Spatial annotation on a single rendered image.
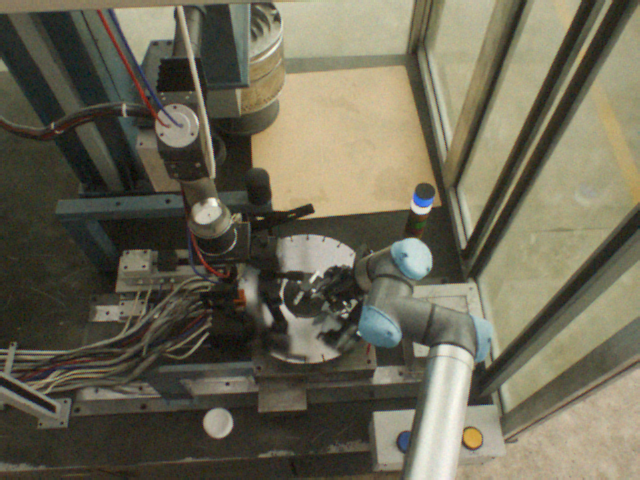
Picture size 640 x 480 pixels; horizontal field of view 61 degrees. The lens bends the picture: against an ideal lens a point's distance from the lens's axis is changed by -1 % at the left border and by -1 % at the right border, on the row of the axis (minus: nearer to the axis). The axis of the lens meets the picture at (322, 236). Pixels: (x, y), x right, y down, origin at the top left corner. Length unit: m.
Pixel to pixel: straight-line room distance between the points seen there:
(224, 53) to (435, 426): 0.77
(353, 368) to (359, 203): 0.54
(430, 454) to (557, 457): 1.53
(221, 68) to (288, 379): 0.73
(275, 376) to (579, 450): 1.36
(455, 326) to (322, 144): 1.00
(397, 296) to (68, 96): 0.94
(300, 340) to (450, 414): 0.50
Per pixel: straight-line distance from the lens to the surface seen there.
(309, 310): 1.29
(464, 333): 0.95
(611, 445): 2.44
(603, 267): 0.86
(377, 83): 2.00
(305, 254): 1.36
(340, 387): 1.45
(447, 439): 0.86
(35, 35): 1.38
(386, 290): 0.96
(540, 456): 2.32
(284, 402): 1.37
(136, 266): 1.49
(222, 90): 1.20
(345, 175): 1.73
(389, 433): 1.29
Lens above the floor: 2.16
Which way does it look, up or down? 60 degrees down
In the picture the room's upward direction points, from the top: straight up
